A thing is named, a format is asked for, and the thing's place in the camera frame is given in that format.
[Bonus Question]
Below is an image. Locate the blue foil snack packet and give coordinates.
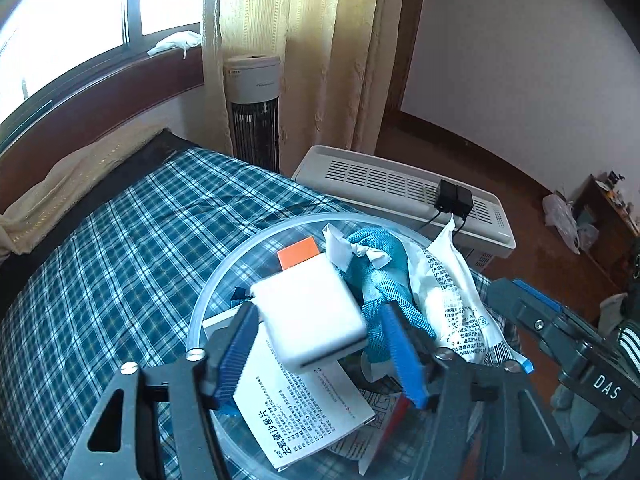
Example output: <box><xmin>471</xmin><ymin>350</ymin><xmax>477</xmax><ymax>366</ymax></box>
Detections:
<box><xmin>229</xmin><ymin>286</ymin><xmax>253</xmax><ymax>308</ymax></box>

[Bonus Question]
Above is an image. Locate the white plastic bag pack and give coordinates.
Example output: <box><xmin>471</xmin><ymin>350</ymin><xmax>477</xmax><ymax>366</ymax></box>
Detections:
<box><xmin>405</xmin><ymin>220</ymin><xmax>512</xmax><ymax>366</ymax></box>

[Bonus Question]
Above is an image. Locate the white medicine box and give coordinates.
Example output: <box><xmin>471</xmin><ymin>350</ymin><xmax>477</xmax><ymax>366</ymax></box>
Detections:
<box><xmin>213</xmin><ymin>323</ymin><xmax>375</xmax><ymax>479</ymax></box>

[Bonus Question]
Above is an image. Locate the red white snack packet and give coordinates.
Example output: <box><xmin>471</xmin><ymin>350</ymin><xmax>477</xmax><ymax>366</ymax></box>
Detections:
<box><xmin>328</xmin><ymin>374</ymin><xmax>414</xmax><ymax>476</ymax></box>

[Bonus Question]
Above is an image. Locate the white sponge block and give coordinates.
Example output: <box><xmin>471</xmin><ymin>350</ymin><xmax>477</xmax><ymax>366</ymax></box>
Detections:
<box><xmin>250</xmin><ymin>254</ymin><xmax>369</xmax><ymax>374</ymax></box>

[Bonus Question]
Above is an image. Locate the teal cloth with white ribbon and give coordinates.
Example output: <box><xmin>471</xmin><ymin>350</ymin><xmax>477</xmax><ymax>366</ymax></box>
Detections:
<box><xmin>323</xmin><ymin>223</ymin><xmax>435</xmax><ymax>365</ymax></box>

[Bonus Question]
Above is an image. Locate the orange yellow toy block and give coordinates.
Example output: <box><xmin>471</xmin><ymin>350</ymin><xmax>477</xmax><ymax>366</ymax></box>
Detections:
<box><xmin>277</xmin><ymin>236</ymin><xmax>320</xmax><ymax>270</ymax></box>

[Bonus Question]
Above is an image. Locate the grey gloved right hand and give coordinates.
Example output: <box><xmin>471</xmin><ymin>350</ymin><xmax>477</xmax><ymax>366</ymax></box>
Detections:
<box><xmin>551</xmin><ymin>292</ymin><xmax>639</xmax><ymax>479</ymax></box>

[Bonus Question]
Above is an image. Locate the white plastic bag on floor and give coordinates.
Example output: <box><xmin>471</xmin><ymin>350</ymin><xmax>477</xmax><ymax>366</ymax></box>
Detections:
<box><xmin>542</xmin><ymin>194</ymin><xmax>599</xmax><ymax>254</ymax></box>

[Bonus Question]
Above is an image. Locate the wooden side cabinet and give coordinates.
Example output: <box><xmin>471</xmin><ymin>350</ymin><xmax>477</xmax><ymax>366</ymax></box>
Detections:
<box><xmin>573</xmin><ymin>176</ymin><xmax>639</xmax><ymax>289</ymax></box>

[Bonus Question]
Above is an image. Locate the clear round plastic basin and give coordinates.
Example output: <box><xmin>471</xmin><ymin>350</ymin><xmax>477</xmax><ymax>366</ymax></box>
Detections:
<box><xmin>186</xmin><ymin>212</ymin><xmax>520</xmax><ymax>479</ymax></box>

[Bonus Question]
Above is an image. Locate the black power adapter right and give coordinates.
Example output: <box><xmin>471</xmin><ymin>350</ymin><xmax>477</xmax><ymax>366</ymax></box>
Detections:
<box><xmin>452</xmin><ymin>185</ymin><xmax>473</xmax><ymax>220</ymax></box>

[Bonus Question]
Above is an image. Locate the black power adapter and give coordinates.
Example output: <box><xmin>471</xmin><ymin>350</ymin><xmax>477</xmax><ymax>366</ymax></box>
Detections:
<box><xmin>452</xmin><ymin>185</ymin><xmax>473</xmax><ymax>220</ymax></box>
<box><xmin>434</xmin><ymin>179</ymin><xmax>458</xmax><ymax>214</ymax></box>

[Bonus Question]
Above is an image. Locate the black power adapter left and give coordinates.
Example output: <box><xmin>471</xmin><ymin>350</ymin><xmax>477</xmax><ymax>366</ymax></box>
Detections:
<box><xmin>434</xmin><ymin>179</ymin><xmax>458</xmax><ymax>214</ymax></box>

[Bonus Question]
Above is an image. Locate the blue plaid bed sheet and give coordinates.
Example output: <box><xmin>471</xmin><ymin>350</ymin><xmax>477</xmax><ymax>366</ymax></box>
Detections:
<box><xmin>1</xmin><ymin>148</ymin><xmax>367</xmax><ymax>479</ymax></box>

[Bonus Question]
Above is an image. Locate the white air purifier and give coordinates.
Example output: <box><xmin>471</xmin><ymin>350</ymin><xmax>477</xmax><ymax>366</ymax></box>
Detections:
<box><xmin>293</xmin><ymin>145</ymin><xmax>516</xmax><ymax>271</ymax></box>

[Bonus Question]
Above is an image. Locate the beige left curtain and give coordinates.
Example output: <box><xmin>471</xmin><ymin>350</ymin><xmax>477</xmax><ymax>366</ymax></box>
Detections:
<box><xmin>1</xmin><ymin>122</ymin><xmax>164</xmax><ymax>260</ymax></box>

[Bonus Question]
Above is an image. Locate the beige curtain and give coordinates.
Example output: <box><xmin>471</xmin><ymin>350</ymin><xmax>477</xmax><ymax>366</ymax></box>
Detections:
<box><xmin>1</xmin><ymin>122</ymin><xmax>164</xmax><ymax>260</ymax></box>
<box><xmin>201</xmin><ymin>0</ymin><xmax>402</xmax><ymax>174</ymax></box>

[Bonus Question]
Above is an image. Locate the brown wooden windowsill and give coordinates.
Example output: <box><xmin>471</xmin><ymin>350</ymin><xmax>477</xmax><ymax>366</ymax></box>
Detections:
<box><xmin>1</xmin><ymin>47</ymin><xmax>204</xmax><ymax>209</ymax></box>

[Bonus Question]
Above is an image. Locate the white tower fan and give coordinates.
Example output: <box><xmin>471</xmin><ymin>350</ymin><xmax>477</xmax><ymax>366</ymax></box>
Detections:
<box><xmin>224</xmin><ymin>54</ymin><xmax>281</xmax><ymax>174</ymax></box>

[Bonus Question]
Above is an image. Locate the beige right curtain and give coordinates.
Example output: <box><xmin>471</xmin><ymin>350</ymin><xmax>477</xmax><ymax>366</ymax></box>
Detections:
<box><xmin>201</xmin><ymin>0</ymin><xmax>402</xmax><ymax>174</ymax></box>

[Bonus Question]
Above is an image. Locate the white cloth on sill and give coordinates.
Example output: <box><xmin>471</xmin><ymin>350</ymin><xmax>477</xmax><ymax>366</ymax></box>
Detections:
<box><xmin>146</xmin><ymin>30</ymin><xmax>202</xmax><ymax>58</ymax></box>

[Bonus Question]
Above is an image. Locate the black adapter cable left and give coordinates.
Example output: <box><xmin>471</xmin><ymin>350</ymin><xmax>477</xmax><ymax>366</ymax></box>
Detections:
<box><xmin>416</xmin><ymin>209</ymin><xmax>444</xmax><ymax>233</ymax></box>

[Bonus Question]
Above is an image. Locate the dark window frame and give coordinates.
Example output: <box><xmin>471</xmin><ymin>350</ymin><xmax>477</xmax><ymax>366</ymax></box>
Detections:
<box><xmin>1</xmin><ymin>0</ymin><xmax>203</xmax><ymax>148</ymax></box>

